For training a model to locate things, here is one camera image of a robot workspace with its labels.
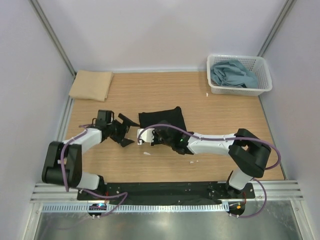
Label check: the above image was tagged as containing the white slotted cable duct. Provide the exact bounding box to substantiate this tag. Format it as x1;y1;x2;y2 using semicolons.
41;202;229;214

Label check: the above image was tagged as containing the folded beige t shirt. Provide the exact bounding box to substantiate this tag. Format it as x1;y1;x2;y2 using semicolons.
69;70;114;102

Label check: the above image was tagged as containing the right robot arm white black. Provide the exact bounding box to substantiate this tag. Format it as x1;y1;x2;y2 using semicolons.
153;126;271;198

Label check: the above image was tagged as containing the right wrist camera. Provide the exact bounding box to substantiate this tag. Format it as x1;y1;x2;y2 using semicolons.
137;128;155;146

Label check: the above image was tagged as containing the purple cable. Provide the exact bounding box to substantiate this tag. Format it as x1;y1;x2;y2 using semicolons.
136;124;282;220
59;124;130;219

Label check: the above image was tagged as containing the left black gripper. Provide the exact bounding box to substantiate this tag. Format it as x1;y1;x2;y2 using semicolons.
106;113;140;147

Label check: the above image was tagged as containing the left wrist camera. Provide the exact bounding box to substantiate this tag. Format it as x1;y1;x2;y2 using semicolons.
92;109;114;127

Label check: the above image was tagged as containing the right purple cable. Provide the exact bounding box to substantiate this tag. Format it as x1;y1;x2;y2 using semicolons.
136;124;282;220

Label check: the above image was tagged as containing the aluminium frame rail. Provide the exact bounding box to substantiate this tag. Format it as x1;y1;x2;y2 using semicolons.
30;180;304;203

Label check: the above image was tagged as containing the blue t shirt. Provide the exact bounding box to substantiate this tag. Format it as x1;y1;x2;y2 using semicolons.
210;59;259;89

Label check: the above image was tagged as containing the black t shirt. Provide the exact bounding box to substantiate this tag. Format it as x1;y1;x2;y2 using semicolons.
138;106;187;131

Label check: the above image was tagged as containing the white plastic basket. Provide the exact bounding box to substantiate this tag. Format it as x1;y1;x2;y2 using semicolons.
206;54;273;97

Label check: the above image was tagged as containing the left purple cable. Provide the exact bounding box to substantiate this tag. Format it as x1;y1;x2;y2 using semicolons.
59;124;130;219

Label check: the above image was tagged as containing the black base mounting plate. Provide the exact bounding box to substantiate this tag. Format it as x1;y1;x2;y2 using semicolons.
77;181;256;206

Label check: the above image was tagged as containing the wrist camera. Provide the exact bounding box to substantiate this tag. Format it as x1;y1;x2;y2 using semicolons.
137;128;155;146
92;109;114;127

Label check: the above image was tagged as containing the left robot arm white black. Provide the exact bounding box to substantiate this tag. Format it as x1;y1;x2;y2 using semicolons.
41;110;139;200

